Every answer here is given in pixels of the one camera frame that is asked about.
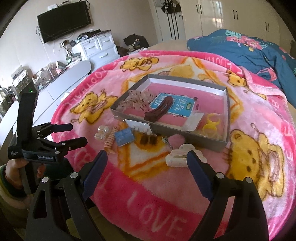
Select pearl cluster hair clip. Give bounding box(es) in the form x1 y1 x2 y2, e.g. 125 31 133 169
94 125 110 141

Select peach spiral hair tie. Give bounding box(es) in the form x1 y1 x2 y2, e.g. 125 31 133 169
103 126 119 155

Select blue square hair clip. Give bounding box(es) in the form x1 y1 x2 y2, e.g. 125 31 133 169
115 128 135 147

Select white claw hair clip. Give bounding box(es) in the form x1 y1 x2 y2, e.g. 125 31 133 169
165 144 207 168

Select sheer red-dotted bow clip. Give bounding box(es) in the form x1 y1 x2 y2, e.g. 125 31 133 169
118 90 156 110

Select yellow rings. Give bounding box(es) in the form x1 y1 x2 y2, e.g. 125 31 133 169
196 112 225 140

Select brown banana hair clip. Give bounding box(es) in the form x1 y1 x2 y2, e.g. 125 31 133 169
144 96 174 123

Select white card packet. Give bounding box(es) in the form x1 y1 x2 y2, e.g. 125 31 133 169
182 112 204 132

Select white bedroom door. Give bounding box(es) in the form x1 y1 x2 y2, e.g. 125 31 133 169
151 1 186 42

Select person's left hand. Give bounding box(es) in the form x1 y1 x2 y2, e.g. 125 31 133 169
5 159 29 189

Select white rounded desk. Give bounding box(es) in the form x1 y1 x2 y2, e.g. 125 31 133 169
1 61 92 146

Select pink bear fleece blanket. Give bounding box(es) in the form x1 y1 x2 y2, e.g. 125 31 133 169
52 51 295 240

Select pink fluffy pompom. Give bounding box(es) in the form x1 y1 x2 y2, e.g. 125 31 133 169
168 134 185 150

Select white drawer dresser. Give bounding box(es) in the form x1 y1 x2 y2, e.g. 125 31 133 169
72 30 120 72

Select grey shallow cardboard box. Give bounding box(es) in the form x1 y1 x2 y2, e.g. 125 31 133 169
111 74 230 152

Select teal label book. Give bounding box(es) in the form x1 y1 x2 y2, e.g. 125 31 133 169
149 93 195 118

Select black bag on floor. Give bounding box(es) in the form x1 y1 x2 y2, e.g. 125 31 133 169
116 34 149 57

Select blue floral duvet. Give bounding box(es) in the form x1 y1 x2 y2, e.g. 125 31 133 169
187 29 295 106

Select bags hanging on door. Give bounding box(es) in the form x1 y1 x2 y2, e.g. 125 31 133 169
161 1 182 14

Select white wardrobe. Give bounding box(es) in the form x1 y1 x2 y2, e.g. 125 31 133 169
180 0 280 45

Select black wall television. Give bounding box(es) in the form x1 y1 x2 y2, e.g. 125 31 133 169
37 1 91 43

